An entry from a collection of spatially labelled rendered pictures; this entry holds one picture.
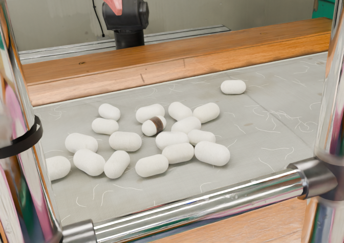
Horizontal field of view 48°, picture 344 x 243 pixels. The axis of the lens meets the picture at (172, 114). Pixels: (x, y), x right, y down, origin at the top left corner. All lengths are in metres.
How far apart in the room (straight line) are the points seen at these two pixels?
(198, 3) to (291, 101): 2.11
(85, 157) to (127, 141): 0.05
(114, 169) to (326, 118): 0.22
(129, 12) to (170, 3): 1.76
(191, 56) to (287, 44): 0.17
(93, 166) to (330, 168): 0.23
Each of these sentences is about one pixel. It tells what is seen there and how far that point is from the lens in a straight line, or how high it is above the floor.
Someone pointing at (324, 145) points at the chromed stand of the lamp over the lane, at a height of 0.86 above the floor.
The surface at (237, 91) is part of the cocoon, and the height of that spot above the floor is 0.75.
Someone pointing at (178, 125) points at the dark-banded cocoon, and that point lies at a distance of 0.42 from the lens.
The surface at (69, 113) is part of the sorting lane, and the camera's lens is 0.51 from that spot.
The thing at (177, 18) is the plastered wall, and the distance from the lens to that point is 2.57.
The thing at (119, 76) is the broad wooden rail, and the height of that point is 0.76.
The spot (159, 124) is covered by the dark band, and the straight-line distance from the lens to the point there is 0.43.
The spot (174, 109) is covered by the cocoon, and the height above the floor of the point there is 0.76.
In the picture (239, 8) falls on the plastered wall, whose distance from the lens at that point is 2.72.
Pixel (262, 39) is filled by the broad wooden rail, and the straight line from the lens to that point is 0.67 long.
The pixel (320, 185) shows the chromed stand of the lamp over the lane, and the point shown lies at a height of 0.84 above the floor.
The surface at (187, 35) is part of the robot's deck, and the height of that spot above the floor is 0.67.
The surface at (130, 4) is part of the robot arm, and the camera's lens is 0.78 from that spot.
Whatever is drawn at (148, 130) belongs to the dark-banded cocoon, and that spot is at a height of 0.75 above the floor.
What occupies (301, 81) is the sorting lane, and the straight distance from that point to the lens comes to 0.58.
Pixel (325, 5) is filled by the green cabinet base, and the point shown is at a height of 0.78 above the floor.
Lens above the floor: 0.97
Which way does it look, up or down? 28 degrees down
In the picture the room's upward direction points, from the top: 3 degrees counter-clockwise
